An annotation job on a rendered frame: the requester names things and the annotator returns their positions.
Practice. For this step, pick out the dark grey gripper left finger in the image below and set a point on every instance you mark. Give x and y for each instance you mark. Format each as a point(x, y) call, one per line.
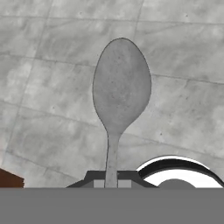
point(93, 179)

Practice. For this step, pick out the white plate with black rim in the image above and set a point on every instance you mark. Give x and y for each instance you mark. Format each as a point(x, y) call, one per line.
point(186, 172)

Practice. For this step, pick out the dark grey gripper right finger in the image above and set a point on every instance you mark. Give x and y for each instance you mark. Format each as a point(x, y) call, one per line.
point(129, 179)

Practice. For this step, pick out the grey metal spoon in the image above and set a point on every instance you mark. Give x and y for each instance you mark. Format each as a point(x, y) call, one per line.
point(121, 87)

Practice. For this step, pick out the dark brown wooden block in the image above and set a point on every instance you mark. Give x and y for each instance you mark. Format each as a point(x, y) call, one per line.
point(10, 179)

